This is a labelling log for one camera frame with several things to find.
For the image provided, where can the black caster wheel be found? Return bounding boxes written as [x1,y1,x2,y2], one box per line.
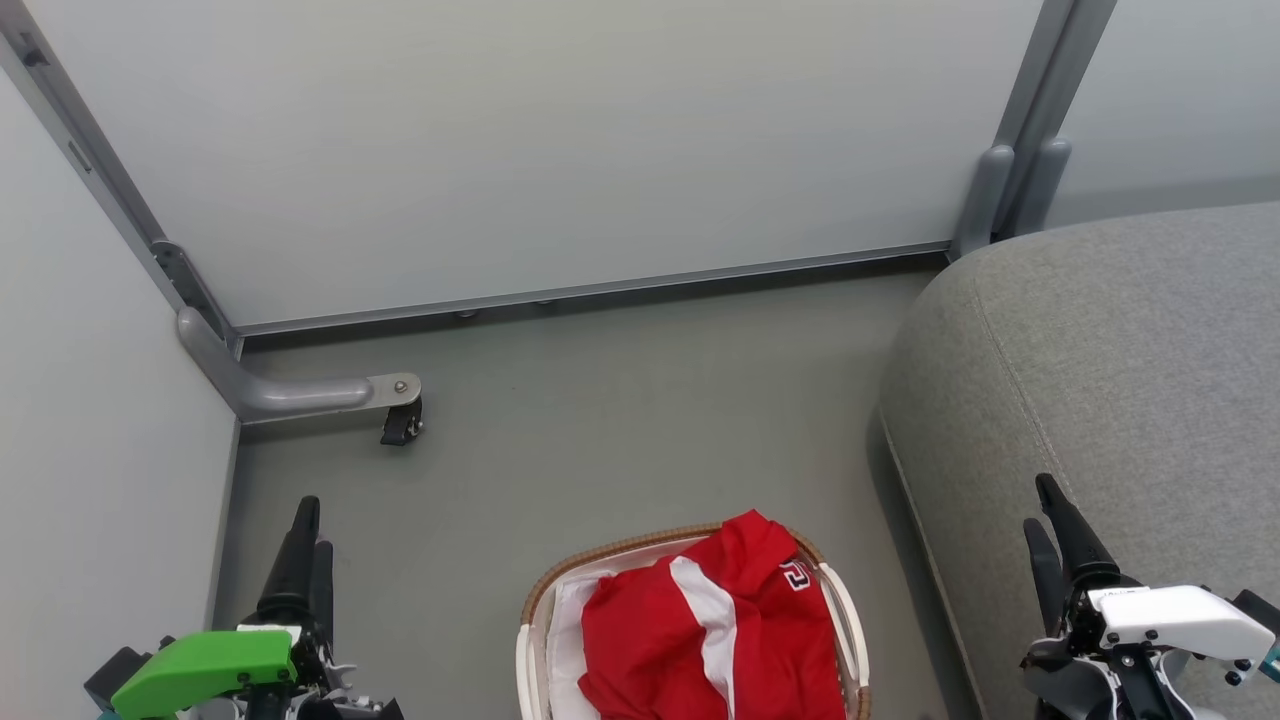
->
[380,398,425,447]

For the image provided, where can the grey double partition post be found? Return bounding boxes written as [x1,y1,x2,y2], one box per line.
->
[950,0,1118,261]

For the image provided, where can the grey fabric sofa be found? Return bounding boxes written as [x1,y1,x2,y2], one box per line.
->
[878,202,1280,720]

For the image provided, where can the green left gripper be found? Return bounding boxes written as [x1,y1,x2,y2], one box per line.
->
[110,496,403,720]

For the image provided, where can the white cloth basket liner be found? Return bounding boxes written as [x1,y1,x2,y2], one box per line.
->
[545,562,691,720]

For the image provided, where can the white wicker-rimmed laundry basket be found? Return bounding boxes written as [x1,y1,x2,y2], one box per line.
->
[516,522,873,720]

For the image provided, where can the grey partition bottom rail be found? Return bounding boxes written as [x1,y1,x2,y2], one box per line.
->
[234,240,953,341]

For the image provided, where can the red and white sports shirt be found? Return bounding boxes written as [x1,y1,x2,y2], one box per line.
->
[578,509,847,720]

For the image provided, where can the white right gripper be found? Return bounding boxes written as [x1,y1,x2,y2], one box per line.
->
[1021,473,1278,720]

